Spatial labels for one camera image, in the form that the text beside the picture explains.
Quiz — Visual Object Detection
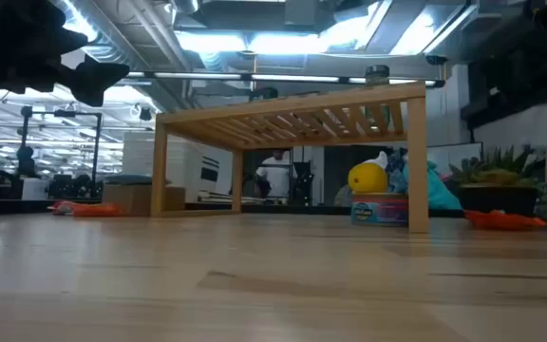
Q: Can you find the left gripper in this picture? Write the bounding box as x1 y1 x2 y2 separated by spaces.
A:
0 0 131 108

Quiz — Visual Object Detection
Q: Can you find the wooden slatted shelf rack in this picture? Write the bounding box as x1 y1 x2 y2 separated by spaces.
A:
149 81 430 235

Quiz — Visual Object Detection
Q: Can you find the white storage bin stack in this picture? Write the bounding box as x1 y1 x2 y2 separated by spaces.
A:
122 131 235 203

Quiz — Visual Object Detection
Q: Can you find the black bar with light strips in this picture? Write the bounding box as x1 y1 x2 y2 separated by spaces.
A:
123 69 447 89

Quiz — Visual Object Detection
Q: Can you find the brown cardboard box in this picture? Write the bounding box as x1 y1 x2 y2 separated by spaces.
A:
101 183 187 218

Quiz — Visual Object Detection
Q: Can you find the orange snack packet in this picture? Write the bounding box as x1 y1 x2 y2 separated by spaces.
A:
71 202 125 219
462 209 547 233
49 200 78 216

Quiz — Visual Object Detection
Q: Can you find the person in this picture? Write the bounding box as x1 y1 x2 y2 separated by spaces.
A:
254 149 293 200

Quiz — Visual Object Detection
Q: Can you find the yellow lemon juice bottle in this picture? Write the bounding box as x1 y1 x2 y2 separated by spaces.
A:
348 150 389 195

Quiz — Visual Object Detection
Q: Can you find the blue and pink tuna can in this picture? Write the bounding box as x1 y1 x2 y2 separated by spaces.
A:
350 192 409 228

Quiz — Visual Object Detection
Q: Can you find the blue cloth pile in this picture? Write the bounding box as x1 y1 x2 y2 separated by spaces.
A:
387 146 410 194

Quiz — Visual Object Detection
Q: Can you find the teal cloth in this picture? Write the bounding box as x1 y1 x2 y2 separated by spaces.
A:
401 159 463 212

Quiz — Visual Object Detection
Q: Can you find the succulent plant in black pot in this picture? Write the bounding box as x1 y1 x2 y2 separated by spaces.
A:
448 144 545 218

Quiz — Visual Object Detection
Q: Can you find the black background frame stand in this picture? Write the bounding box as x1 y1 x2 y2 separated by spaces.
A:
19 104 104 200

